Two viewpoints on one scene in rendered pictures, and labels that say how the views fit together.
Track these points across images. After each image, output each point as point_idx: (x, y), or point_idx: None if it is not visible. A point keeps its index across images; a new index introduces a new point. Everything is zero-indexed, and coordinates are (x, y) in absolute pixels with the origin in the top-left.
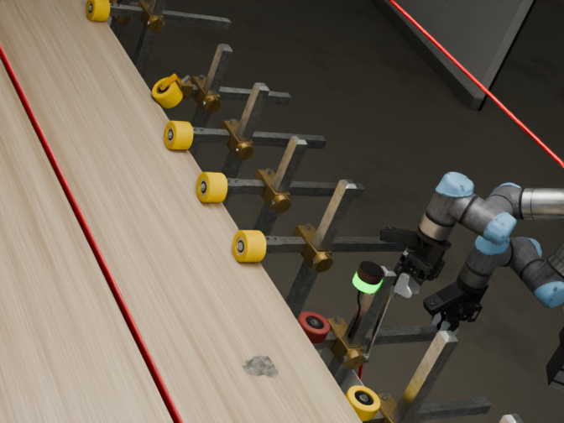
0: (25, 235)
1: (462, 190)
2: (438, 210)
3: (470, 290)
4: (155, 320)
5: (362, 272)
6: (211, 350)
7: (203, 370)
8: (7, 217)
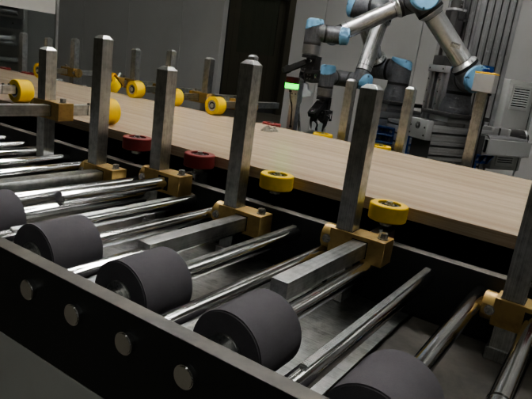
0: None
1: (321, 20)
2: (312, 36)
3: (327, 99)
4: (203, 124)
5: (290, 77)
6: None
7: None
8: None
